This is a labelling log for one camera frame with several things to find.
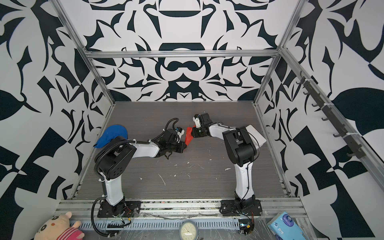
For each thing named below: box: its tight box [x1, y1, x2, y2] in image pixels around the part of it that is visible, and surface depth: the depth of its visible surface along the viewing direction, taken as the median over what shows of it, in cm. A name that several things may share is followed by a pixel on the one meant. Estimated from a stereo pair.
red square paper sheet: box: [185, 125, 197, 146], surface depth 101 cm
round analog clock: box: [179, 219, 199, 240], surface depth 67 cm
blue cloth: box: [94, 125, 128, 149], surface depth 99 cm
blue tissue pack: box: [266, 211, 307, 240], surface depth 67 cm
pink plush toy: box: [33, 212, 85, 240], surface depth 65 cm
